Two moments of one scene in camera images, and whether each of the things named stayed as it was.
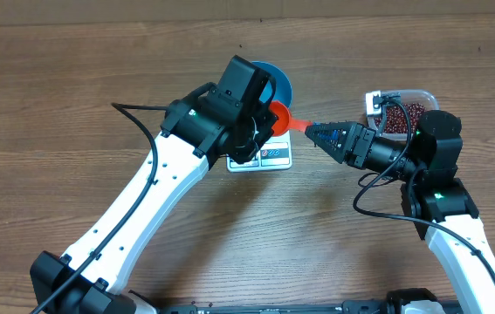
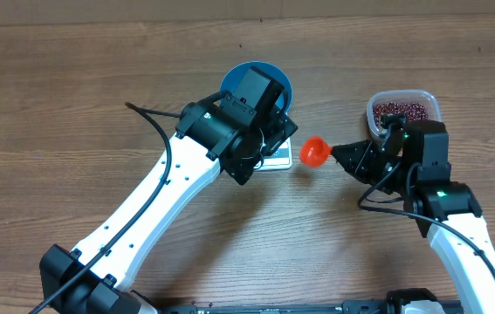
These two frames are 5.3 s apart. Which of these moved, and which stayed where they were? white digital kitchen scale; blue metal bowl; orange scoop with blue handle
Moved: orange scoop with blue handle
Stayed: white digital kitchen scale; blue metal bowl
